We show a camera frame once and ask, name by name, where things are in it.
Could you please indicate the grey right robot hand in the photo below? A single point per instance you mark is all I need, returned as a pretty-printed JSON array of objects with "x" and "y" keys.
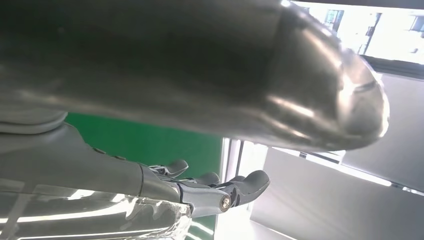
[{"x": 82, "y": 165}]

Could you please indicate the green conveyor belt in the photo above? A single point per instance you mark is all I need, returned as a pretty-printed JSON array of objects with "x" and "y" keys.
[{"x": 149, "y": 145}]

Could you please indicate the aluminium conveyor frame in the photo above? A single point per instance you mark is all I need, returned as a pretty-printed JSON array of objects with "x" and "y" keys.
[{"x": 230, "y": 159}]

